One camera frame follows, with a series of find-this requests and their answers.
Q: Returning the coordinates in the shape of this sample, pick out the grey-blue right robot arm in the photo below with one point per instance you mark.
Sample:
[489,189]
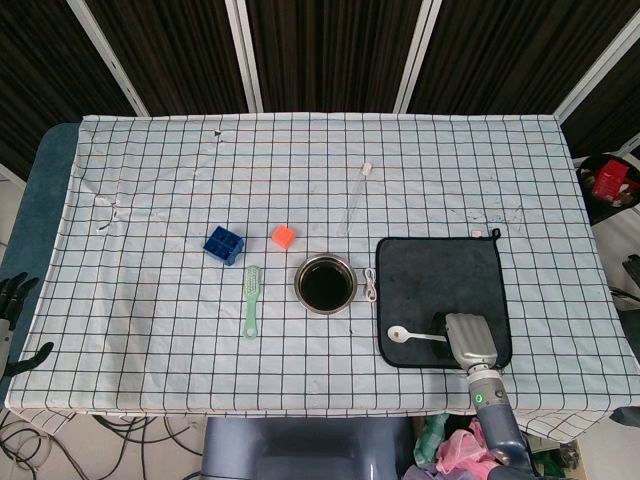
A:
[497,420]

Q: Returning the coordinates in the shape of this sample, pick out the green plastic bag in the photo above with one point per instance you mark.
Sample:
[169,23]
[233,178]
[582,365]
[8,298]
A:
[430,440]

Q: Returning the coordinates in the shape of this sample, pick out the red box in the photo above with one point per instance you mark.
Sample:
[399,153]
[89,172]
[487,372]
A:
[610,181]

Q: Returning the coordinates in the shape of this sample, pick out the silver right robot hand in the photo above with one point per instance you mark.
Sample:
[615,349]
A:
[472,340]

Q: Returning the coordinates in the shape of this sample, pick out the white partition post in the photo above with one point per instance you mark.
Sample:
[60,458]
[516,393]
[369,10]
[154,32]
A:
[245,55]
[595,70]
[417,55]
[107,60]

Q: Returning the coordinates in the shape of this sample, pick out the white plastic spoon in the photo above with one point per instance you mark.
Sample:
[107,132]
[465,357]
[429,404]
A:
[398,334]

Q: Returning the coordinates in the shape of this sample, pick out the pink plastic bag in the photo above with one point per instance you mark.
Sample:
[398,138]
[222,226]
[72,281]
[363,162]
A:
[462,452]

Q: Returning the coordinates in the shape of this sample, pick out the clear tube white cap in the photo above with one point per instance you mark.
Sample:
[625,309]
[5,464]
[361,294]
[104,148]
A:
[356,197]

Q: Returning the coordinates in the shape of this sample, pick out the stainless steel bowl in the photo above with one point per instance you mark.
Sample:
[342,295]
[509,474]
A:
[325,285]

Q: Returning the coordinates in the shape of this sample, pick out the grey-blue robot torso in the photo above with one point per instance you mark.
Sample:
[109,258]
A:
[300,450]

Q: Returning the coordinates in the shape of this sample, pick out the white checkered tablecloth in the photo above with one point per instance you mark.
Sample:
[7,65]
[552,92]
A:
[175,350]

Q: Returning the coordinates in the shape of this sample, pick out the black cloth mat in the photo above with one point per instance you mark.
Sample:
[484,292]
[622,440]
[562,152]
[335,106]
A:
[435,280]

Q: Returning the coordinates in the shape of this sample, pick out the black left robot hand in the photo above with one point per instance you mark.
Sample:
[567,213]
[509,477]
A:
[15,292]

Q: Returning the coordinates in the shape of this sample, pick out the orange cube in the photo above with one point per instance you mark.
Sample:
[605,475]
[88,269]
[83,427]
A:
[283,237]

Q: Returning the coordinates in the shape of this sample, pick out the black bin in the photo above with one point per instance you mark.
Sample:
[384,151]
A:
[587,200]

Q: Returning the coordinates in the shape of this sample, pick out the blue grid block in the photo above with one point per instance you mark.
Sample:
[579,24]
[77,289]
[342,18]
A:
[222,246]

